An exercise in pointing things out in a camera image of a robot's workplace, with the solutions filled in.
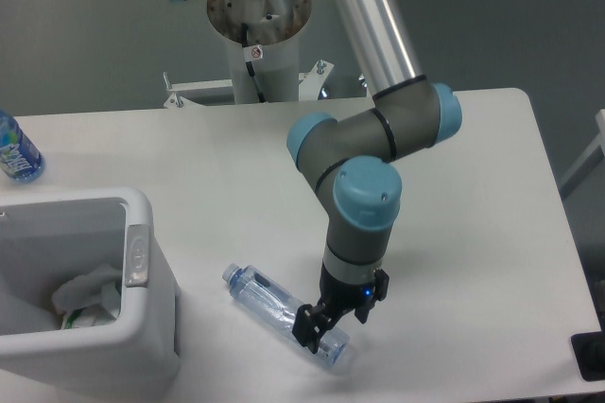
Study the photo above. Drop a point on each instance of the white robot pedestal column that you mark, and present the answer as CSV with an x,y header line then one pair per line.
x,y
261,36

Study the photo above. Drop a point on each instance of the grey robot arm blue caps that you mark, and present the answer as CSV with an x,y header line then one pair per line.
x,y
348,163

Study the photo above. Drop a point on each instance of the trash inside the can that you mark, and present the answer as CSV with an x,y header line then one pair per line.
x,y
95,315

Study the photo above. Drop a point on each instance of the white metal base frame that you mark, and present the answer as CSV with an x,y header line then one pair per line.
x,y
323,81

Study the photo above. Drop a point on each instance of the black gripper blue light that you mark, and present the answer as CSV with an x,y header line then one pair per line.
x,y
336,300

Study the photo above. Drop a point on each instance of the white plastic trash can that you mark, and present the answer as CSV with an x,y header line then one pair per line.
x,y
49,238

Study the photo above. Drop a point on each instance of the clear plastic bottle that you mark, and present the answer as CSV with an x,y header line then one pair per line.
x,y
275,306

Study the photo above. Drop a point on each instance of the blue labelled water bottle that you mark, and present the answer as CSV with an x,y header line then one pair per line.
x,y
21,160

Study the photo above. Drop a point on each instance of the white frame at right edge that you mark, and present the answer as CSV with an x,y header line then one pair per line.
x,y
586,162

